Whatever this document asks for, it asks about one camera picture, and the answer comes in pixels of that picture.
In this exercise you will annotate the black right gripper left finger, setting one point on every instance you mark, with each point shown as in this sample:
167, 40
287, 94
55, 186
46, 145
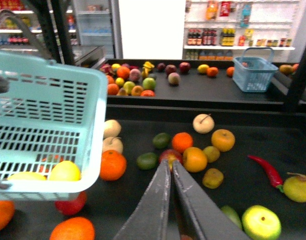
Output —
150, 218

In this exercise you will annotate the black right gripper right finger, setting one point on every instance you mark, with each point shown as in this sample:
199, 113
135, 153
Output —
203, 219

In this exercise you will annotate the yellow lemon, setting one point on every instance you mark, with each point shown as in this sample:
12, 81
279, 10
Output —
26, 175
65, 171
202, 69

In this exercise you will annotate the light teal shopping basket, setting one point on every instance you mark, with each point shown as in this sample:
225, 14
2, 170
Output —
48, 112

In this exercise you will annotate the white condiment shelf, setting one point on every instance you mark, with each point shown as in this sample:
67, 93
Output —
222, 29

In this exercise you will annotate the white drinks shelf unit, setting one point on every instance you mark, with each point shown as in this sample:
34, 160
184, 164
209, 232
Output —
10, 34

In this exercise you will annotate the green avocado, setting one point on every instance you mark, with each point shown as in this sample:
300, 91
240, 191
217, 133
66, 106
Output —
232, 215

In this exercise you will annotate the brown kiwi front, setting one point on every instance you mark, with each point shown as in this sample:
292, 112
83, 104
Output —
213, 178

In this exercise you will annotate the brown kiwi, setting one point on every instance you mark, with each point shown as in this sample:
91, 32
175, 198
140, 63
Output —
212, 153
213, 178

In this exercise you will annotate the round orange fruit centre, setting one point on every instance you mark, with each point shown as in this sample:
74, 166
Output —
194, 160

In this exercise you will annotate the dark green lime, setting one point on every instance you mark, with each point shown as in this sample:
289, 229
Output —
147, 161
161, 140

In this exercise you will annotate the bright green apple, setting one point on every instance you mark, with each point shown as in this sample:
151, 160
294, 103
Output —
261, 223

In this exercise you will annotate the large bumpy orange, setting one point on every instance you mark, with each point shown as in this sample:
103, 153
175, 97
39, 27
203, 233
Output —
113, 165

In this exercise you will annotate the brown kiwi back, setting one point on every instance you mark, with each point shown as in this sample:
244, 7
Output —
212, 153

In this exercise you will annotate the red apple near centre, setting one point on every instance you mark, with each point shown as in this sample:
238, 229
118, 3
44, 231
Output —
170, 155

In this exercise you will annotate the near black display tray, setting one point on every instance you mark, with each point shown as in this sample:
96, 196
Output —
126, 203

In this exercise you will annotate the black display tray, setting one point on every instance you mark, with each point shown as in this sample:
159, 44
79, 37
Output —
200, 91
126, 203

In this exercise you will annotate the orange mandarin near centre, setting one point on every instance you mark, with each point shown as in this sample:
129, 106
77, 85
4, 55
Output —
181, 141

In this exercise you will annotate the orange persimmon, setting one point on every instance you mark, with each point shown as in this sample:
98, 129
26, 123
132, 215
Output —
71, 207

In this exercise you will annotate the yellow orange apple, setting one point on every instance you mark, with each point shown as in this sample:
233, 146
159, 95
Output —
223, 140

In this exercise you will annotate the red chili pepper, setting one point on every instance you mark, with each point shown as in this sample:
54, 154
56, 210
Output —
274, 177

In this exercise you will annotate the white pear with stem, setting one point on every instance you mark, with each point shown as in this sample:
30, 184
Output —
203, 123

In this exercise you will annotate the white pear left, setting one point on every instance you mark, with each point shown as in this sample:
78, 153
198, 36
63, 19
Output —
112, 128

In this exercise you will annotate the yellow pear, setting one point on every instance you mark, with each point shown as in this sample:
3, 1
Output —
295, 187

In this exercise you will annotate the far orange front left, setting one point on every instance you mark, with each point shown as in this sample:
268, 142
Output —
112, 89

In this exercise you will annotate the far green apple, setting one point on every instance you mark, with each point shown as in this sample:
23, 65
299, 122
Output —
149, 83

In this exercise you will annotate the far black display tray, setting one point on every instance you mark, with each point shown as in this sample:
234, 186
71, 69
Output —
200, 91

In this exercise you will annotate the far pink peach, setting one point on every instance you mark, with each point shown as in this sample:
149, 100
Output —
174, 79

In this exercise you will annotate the far dark red apple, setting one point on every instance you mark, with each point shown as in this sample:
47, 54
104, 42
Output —
184, 67

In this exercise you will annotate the blue basket on far tray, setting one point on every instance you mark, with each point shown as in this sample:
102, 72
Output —
253, 74

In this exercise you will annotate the pink dragon fruit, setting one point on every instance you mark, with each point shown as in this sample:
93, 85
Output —
107, 70

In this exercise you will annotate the glass top chest freezer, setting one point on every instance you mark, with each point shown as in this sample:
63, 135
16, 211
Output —
89, 56

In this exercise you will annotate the black perforated shelf post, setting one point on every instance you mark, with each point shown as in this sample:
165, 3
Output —
51, 15

